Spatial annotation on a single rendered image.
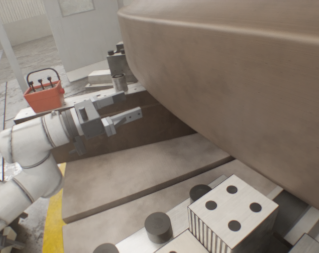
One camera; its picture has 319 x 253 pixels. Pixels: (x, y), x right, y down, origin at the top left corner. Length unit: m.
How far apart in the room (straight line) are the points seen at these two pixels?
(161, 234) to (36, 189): 0.34
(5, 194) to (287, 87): 0.63
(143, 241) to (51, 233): 1.10
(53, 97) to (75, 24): 3.00
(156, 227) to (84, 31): 3.95
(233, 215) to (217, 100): 0.22
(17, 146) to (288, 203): 0.76
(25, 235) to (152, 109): 1.16
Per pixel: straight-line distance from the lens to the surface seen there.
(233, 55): 0.39
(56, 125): 0.57
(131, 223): 1.07
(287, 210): 0.75
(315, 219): 0.94
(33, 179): 0.64
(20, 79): 4.27
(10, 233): 1.64
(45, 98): 1.33
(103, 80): 2.51
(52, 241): 1.59
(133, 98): 1.28
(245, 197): 0.44
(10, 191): 0.64
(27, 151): 0.60
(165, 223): 0.55
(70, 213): 1.22
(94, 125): 0.55
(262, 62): 0.36
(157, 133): 1.42
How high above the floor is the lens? 1.18
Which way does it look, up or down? 33 degrees down
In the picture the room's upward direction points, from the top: 9 degrees counter-clockwise
